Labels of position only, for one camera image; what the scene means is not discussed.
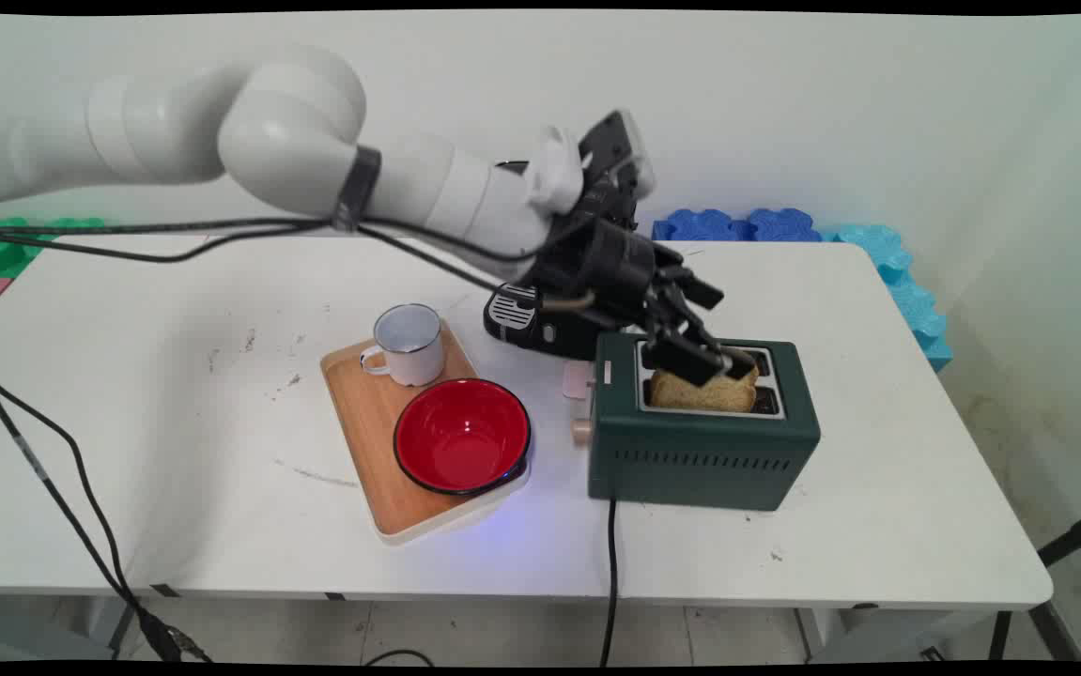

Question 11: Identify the black toaster power cable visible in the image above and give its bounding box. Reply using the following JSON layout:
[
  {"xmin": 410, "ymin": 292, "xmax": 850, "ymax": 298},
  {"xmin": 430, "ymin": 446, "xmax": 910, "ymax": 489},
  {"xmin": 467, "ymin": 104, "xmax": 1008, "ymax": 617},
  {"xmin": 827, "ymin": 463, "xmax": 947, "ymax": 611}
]
[{"xmin": 599, "ymin": 498, "xmax": 622, "ymax": 668}]

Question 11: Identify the dark green toaster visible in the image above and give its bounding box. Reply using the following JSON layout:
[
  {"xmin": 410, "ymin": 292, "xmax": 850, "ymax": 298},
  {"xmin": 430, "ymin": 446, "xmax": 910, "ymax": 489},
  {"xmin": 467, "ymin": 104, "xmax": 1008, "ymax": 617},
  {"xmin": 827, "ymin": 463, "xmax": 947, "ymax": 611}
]
[{"xmin": 570, "ymin": 331, "xmax": 823, "ymax": 514}]

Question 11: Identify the blue foam mat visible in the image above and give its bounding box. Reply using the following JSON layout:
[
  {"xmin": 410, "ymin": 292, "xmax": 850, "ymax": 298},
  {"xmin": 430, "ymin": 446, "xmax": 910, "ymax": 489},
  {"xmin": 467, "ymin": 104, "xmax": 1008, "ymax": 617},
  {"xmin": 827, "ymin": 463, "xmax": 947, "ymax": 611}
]
[{"xmin": 650, "ymin": 207, "xmax": 825, "ymax": 244}]

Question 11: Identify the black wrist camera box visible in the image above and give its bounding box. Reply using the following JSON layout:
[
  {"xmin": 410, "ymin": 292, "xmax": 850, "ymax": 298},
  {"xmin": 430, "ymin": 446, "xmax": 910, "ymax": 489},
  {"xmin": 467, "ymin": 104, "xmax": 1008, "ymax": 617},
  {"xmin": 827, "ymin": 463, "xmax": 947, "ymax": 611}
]
[{"xmin": 578, "ymin": 110, "xmax": 658, "ymax": 226}]

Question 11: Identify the white enamel mug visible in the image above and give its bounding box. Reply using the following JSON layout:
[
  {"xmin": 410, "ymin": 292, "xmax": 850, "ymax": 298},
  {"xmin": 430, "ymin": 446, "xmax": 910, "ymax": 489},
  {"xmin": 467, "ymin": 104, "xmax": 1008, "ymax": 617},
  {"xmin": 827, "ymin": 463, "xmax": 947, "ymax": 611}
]
[{"xmin": 359, "ymin": 302, "xmax": 448, "ymax": 389}]

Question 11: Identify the red enamel bowl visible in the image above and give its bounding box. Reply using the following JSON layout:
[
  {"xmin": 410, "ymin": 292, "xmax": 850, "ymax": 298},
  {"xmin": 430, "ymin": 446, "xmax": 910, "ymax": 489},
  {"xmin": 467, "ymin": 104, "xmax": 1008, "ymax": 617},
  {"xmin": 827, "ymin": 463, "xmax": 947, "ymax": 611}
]
[{"xmin": 393, "ymin": 377, "xmax": 533, "ymax": 498}]

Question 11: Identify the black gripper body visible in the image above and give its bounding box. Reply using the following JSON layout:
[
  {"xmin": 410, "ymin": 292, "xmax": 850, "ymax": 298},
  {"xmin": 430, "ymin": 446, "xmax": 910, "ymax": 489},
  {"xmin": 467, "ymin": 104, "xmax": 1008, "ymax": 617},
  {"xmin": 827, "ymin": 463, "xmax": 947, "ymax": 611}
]
[{"xmin": 533, "ymin": 216, "xmax": 687, "ymax": 325}]

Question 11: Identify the black floor cable bundle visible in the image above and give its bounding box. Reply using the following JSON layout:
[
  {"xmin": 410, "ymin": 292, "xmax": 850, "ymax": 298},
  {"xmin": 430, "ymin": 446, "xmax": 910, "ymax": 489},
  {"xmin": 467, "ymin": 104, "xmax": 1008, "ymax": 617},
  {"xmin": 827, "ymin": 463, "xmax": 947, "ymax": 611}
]
[{"xmin": 0, "ymin": 374, "xmax": 214, "ymax": 665}]

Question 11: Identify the black device with white grille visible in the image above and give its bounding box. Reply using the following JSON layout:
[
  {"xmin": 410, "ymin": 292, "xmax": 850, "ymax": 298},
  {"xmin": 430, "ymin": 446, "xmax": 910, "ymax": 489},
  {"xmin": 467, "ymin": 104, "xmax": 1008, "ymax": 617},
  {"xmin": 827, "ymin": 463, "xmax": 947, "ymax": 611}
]
[{"xmin": 483, "ymin": 282, "xmax": 640, "ymax": 363}]

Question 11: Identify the wooden serving tray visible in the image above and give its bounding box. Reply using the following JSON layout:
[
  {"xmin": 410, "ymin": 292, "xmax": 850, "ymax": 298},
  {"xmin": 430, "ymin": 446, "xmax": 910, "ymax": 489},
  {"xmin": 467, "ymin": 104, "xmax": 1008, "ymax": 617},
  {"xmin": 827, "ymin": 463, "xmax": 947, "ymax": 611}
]
[{"xmin": 318, "ymin": 317, "xmax": 533, "ymax": 547}]

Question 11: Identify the grey strap on arm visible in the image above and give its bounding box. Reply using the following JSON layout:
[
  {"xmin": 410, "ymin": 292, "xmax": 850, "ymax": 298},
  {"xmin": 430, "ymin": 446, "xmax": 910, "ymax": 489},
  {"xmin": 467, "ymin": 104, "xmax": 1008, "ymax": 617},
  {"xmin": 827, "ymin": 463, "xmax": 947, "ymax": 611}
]
[{"xmin": 332, "ymin": 145, "xmax": 383, "ymax": 233}]

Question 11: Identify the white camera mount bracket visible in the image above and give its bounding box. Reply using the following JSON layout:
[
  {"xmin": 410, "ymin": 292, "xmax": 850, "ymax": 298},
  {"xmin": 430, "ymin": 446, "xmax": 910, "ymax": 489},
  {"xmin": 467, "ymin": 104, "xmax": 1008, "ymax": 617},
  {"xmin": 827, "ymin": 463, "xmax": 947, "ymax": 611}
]
[{"xmin": 525, "ymin": 126, "xmax": 590, "ymax": 215}]

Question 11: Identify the cyan foam mat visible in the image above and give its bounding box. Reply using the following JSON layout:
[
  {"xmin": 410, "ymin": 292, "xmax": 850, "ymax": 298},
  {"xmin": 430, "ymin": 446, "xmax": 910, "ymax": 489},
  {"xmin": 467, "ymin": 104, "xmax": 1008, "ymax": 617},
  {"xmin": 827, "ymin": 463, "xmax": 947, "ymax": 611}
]
[{"xmin": 820, "ymin": 223, "xmax": 955, "ymax": 374}]

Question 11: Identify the black tripod stand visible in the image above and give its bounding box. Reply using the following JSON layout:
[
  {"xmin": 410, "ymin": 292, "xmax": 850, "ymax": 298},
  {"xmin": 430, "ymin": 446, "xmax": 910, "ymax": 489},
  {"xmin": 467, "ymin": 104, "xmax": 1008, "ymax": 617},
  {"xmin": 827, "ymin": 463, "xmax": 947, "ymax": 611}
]
[{"xmin": 988, "ymin": 504, "xmax": 1081, "ymax": 664}]

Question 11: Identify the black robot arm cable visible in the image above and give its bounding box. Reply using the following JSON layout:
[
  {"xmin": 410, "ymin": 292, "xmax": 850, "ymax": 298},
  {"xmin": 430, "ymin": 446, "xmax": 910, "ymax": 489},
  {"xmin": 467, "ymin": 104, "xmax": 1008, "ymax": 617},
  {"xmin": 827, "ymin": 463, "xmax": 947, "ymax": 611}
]
[{"xmin": 0, "ymin": 216, "xmax": 597, "ymax": 311}]

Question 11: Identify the toast bread slice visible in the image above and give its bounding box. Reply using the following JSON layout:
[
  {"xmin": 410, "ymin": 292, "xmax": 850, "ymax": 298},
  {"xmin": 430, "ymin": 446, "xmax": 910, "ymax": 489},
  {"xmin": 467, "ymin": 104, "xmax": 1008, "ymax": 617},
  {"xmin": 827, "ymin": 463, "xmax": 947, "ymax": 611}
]
[{"xmin": 648, "ymin": 361, "xmax": 760, "ymax": 415}]

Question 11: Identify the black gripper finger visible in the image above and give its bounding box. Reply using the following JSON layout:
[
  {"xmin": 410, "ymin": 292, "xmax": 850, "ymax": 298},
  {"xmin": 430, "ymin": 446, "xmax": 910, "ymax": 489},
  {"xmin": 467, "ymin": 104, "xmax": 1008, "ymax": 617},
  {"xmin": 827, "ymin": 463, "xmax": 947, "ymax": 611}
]
[
  {"xmin": 641, "ymin": 308, "xmax": 729, "ymax": 388},
  {"xmin": 660, "ymin": 266, "xmax": 759, "ymax": 379}
]

